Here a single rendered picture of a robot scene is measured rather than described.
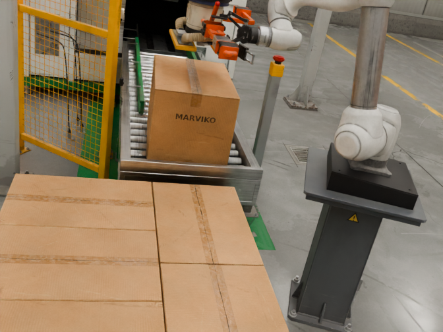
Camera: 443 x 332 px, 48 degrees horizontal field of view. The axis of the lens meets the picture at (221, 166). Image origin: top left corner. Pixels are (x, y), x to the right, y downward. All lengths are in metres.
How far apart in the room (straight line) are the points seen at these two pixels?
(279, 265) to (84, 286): 1.43
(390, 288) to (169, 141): 1.50
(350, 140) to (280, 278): 1.11
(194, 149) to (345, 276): 0.93
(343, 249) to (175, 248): 0.82
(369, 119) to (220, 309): 0.90
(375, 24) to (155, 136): 1.10
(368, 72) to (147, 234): 1.05
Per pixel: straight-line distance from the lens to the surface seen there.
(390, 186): 2.16
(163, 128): 2.39
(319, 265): 2.42
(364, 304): 2.85
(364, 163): 2.22
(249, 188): 2.53
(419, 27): 12.70
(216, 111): 2.38
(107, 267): 1.82
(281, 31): 2.36
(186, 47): 2.42
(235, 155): 2.77
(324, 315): 2.60
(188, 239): 1.99
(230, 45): 1.98
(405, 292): 3.06
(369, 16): 1.98
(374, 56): 1.98
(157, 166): 2.40
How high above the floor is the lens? 1.68
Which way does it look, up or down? 26 degrees down
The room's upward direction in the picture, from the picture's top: 11 degrees clockwise
